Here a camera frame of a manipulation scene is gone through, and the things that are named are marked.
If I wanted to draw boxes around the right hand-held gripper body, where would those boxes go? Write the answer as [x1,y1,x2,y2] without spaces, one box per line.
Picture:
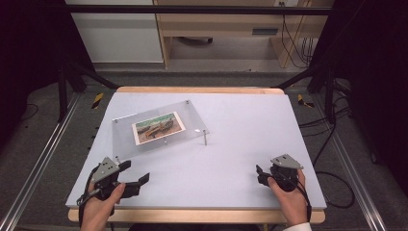
[268,153,305,193]

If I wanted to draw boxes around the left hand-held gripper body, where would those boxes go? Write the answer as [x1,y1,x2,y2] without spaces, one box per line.
[90,156,130,202]

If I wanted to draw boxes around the person's right hand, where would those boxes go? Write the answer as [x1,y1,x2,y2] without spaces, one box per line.
[267,168,311,227]

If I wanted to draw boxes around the person's left hand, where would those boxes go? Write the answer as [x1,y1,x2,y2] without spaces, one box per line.
[80,182,127,225]

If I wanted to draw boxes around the printed landscape photo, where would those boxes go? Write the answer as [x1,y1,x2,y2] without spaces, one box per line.
[131,111,187,146]

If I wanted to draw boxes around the yellow black tape strip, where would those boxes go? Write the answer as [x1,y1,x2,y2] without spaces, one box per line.
[91,92,106,111]
[296,93,316,110]

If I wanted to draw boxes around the black metal stand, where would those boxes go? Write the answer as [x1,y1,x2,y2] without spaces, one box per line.
[57,61,120,123]
[271,60,338,125]

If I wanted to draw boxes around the dark curtain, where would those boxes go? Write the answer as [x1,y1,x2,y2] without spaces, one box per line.
[307,0,408,195]
[0,0,96,154]

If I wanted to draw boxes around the white cabinet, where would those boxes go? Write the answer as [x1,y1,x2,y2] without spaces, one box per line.
[64,0,165,64]

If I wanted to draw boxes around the grey socket strip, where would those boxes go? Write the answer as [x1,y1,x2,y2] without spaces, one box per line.
[251,27,280,37]

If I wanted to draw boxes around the light wooden desk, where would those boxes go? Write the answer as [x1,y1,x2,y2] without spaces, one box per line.
[153,0,335,69]

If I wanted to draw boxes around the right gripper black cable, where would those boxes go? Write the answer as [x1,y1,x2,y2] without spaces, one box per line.
[276,171,313,223]

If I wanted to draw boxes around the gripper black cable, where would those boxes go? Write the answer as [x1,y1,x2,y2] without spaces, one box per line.
[76,164,101,227]
[276,171,313,223]

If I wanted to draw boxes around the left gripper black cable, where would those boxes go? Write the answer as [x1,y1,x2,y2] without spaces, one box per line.
[76,164,101,227]

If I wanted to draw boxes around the clear acrylic photo frame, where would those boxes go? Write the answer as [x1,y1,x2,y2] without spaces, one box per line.
[111,99,211,162]

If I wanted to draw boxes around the black floor cable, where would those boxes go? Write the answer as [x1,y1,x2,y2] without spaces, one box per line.
[297,95,356,210]

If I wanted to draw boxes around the aluminium floor rail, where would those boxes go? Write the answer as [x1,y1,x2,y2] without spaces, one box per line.
[311,95,390,231]
[0,91,82,231]

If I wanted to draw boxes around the hanging black cables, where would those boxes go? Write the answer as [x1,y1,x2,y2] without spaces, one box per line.
[278,1,317,69]

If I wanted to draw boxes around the black horizontal frame bar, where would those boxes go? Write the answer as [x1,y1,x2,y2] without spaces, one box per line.
[64,4,333,15]

